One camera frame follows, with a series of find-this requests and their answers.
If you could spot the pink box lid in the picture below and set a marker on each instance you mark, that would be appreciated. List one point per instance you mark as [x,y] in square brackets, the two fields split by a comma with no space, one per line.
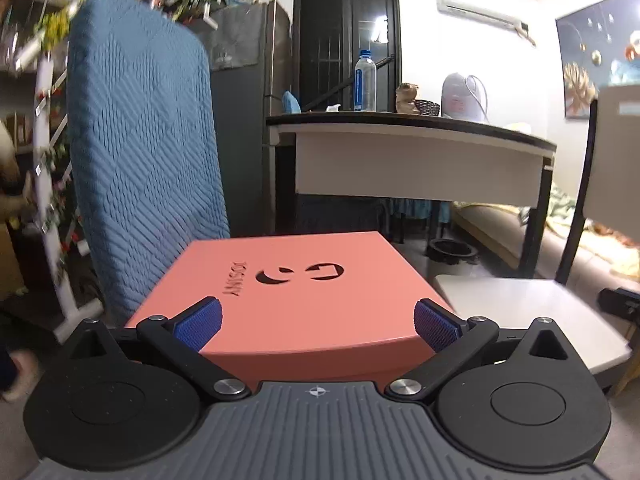
[304,308]

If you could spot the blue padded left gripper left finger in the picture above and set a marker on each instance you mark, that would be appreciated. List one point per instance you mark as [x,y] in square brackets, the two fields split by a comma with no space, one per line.
[176,343]

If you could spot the blue wall painting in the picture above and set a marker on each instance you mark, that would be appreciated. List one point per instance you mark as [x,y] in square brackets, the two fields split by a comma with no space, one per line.
[599,47]

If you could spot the brown figurine on table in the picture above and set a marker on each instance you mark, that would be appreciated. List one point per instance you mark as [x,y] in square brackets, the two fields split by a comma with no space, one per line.
[406,99]

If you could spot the white air conditioner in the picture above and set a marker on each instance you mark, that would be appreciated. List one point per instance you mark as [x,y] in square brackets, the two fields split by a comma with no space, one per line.
[499,13]

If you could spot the black window door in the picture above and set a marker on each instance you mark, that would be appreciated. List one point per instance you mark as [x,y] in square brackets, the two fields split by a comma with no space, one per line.
[328,36]

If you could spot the clear water bottle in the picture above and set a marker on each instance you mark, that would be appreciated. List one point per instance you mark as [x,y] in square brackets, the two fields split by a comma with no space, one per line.
[365,87]

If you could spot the white table with black top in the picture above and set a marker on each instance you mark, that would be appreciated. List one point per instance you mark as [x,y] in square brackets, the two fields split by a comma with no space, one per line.
[393,155]

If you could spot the white chair seat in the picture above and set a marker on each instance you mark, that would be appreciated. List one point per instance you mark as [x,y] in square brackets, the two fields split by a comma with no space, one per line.
[609,194]

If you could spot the grey refrigerator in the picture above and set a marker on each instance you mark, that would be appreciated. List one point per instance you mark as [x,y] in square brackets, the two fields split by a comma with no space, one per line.
[249,57]

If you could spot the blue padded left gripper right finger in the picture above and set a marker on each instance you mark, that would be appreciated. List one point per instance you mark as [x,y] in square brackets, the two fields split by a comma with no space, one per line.
[458,345]

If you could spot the blue fabric chair back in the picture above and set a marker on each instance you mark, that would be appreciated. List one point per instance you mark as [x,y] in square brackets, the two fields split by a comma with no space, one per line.
[142,144]

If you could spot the white flower-decorated ladder shelf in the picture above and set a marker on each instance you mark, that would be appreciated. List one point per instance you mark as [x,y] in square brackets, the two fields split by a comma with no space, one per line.
[49,33]

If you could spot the white humidifier appliance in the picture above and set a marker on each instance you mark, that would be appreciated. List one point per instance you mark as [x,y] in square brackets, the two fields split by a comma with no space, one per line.
[464,98]

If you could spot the pink slipper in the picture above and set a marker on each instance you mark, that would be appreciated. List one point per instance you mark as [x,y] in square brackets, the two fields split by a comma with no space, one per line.
[19,371]

